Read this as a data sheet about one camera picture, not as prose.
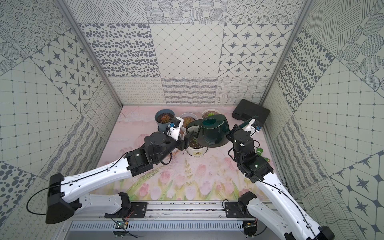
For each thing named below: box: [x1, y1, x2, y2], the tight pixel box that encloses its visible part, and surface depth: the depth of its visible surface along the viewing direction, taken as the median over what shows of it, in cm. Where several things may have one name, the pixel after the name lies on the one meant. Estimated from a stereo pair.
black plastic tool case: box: [231, 99, 271, 126], surface depth 116 cm
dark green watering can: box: [186, 114, 259, 148], surface depth 70 cm
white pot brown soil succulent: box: [201, 109, 221, 119], surface depth 103 cm
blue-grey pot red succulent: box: [155, 109, 175, 132], surface depth 103 cm
